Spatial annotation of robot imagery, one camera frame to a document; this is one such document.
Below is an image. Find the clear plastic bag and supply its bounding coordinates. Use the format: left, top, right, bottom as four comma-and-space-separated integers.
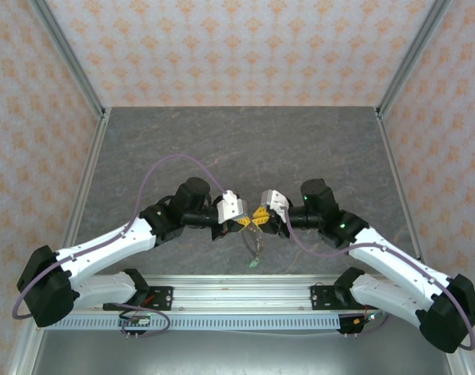
241, 228, 266, 270

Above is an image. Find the black mounting plate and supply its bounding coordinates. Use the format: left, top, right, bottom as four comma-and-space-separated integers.
143, 286, 174, 312
309, 285, 340, 312

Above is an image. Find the grey metal panel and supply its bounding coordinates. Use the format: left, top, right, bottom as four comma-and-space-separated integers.
30, 330, 455, 375

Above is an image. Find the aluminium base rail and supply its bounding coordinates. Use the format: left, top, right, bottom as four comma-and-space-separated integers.
79, 274, 422, 313

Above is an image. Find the aluminium table side rail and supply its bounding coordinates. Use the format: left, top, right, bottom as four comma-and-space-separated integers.
375, 108, 473, 375
6, 108, 113, 375

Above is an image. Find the slotted grey cable duct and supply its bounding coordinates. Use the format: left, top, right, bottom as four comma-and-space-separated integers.
49, 314, 342, 331

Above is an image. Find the small controller board with wires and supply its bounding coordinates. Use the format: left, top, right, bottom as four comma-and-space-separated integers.
118, 310, 152, 327
352, 308, 391, 327

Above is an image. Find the aluminium frame post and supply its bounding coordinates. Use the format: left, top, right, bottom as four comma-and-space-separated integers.
376, 0, 453, 118
28, 0, 108, 118

